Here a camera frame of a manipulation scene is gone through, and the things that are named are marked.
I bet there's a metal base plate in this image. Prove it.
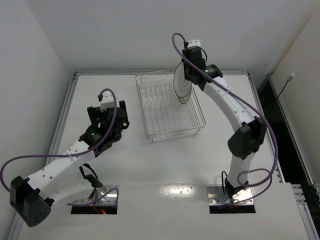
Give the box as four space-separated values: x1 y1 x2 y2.
68 185 120 207
207 185 254 207

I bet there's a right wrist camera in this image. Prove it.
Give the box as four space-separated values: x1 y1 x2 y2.
185 39 201 48

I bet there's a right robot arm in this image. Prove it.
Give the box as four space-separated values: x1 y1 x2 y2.
182 46 267 198

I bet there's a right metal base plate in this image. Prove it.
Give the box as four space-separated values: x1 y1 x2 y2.
207 185 254 207

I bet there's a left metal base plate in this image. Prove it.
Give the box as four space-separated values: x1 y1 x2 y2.
68 185 120 207

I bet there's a black base cable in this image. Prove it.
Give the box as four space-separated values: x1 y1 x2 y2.
221 170 232 198
78 163 104 188

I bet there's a purple cable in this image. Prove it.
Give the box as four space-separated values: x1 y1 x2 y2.
0 87 120 206
171 32 279 208

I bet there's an orange sunburst plate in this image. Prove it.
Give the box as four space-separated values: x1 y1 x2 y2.
178 86 193 104

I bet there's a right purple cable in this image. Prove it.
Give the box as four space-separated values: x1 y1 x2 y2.
171 32 279 208

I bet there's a right black base cable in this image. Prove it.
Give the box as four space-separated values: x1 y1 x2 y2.
221 170 232 198

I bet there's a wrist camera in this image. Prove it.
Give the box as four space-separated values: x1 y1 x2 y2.
185 39 201 48
97 90 115 112

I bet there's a black rimmed white plate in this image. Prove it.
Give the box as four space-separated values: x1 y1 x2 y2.
173 62 192 98

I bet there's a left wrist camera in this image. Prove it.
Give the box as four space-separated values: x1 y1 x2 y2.
97 90 115 112

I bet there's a wire dish rack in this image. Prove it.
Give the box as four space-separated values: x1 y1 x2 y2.
135 69 206 142

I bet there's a left black base cable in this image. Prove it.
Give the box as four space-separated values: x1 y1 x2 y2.
78 163 104 188

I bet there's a black wall cable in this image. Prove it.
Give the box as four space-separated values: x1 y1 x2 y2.
276 72 296 100

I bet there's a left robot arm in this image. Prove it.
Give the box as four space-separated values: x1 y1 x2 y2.
9 100 130 227

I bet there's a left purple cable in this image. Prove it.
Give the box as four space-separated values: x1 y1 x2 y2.
0 87 120 206

